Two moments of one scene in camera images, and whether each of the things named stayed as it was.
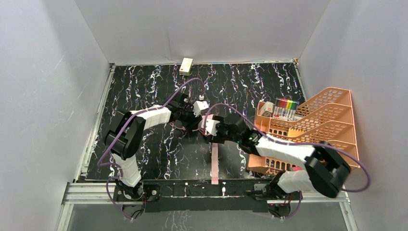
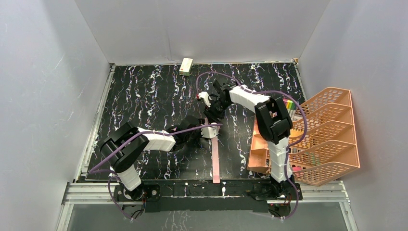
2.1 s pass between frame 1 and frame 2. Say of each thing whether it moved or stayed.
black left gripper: moved
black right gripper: moved
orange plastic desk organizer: stayed
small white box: stayed
